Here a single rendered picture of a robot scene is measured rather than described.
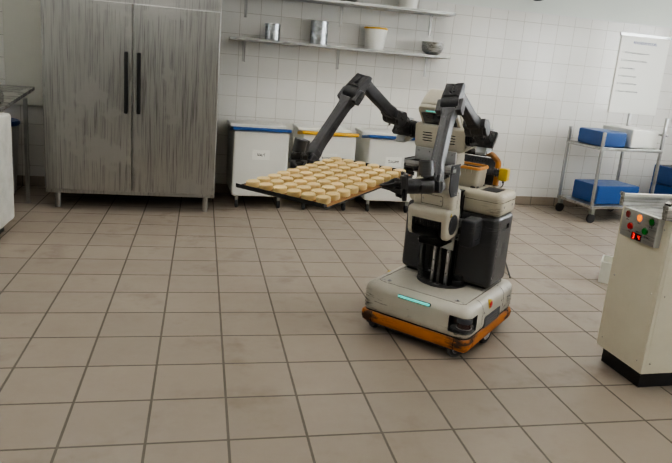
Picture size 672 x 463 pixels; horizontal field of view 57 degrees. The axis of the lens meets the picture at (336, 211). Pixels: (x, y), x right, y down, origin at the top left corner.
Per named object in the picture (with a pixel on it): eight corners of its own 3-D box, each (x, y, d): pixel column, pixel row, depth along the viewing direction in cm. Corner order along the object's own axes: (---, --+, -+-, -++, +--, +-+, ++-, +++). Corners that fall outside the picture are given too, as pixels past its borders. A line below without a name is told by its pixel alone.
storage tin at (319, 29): (325, 45, 621) (327, 22, 616) (328, 45, 604) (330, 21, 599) (307, 43, 617) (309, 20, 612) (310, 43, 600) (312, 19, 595)
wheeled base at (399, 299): (414, 290, 397) (419, 253, 391) (511, 319, 363) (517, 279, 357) (357, 321, 342) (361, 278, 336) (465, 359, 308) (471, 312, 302)
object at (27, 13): (55, 106, 591) (53, -4, 568) (54, 107, 585) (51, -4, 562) (7, 103, 582) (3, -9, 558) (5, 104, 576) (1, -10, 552)
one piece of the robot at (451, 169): (412, 185, 324) (417, 144, 319) (461, 195, 309) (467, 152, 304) (397, 189, 311) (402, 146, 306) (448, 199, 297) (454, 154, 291)
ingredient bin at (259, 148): (229, 209, 577) (233, 126, 560) (224, 194, 637) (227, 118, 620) (286, 210, 591) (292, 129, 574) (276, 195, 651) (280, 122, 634)
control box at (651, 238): (624, 233, 309) (630, 206, 306) (659, 248, 287) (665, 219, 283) (618, 233, 308) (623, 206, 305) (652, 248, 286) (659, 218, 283)
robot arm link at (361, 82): (370, 71, 275) (352, 66, 281) (355, 97, 274) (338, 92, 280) (409, 115, 311) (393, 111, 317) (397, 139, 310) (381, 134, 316)
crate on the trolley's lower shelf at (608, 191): (610, 196, 709) (614, 179, 704) (636, 204, 675) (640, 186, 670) (571, 196, 690) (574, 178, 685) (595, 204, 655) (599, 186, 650)
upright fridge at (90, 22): (212, 193, 636) (220, -18, 589) (213, 215, 550) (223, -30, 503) (66, 188, 606) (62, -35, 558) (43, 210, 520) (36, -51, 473)
